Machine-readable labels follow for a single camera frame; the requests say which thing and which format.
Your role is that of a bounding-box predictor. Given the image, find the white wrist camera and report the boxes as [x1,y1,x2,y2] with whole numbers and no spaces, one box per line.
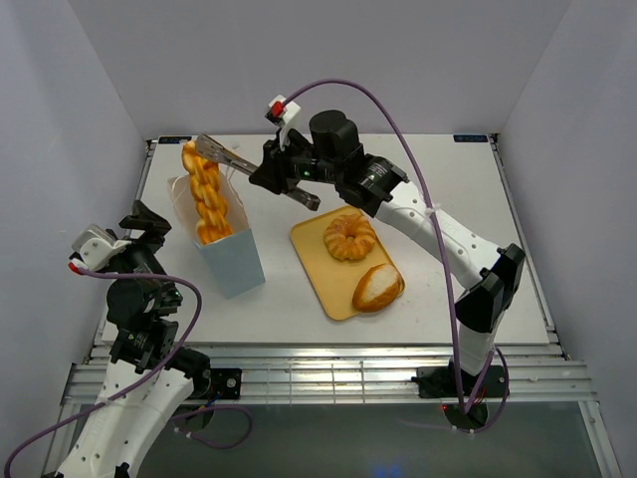
[265,95,301,150]
[69,224,132,274]

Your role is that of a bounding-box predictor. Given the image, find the blue white paper bag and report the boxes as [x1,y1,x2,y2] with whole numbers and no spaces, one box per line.
[167,172,266,299]

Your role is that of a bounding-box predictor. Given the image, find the blue table corner sticker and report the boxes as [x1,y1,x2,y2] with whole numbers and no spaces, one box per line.
[157,135,192,144]

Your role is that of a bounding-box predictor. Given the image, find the orange twisted bread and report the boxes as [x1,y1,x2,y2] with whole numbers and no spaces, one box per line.
[181,140,233,245]

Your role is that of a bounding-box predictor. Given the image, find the sugar dusted oval bread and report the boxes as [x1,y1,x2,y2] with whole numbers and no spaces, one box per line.
[352,264,405,313]

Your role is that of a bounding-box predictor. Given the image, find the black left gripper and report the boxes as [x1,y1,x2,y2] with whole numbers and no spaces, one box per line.
[106,198,184,305]

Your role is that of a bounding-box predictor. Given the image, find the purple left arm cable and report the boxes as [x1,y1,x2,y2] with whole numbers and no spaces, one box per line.
[0,266,254,472]

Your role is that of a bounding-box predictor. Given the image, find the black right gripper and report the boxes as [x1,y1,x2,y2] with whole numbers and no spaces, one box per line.
[248,128,339,196]

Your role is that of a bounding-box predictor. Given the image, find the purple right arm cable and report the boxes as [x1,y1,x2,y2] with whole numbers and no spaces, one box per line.
[283,78,510,433]

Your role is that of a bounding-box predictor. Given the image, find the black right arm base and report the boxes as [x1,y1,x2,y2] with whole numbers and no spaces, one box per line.
[411,363,506,398]

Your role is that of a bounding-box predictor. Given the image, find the yellow plastic tray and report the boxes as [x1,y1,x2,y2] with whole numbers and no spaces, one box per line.
[290,206,394,321]

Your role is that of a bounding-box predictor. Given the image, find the metal serving tongs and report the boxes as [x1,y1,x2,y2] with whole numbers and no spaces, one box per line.
[195,134,320,211]

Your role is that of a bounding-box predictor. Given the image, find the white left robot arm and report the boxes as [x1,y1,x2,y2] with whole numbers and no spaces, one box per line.
[53,200,211,477]

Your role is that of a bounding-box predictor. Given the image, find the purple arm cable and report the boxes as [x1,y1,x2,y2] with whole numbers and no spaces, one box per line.
[283,78,510,433]
[0,266,254,472]

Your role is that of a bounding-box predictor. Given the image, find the aluminium frame rail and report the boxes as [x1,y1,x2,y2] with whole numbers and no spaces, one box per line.
[64,346,598,404]

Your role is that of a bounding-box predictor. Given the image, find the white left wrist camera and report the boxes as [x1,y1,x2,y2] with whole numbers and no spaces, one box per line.
[69,224,132,274]

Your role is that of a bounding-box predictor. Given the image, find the blue sticker right corner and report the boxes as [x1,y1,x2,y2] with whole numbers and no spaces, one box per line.
[453,134,489,143]

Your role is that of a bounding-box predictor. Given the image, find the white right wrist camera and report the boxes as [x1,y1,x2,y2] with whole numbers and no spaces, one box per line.
[265,95,301,150]

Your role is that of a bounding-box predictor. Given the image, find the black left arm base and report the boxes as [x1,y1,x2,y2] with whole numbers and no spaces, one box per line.
[196,368,243,401]

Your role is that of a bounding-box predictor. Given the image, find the glazed ring pastry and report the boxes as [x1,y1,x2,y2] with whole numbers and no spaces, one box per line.
[323,212,376,261]

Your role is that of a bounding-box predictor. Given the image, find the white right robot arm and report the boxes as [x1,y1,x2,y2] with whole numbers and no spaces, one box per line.
[249,103,526,395]

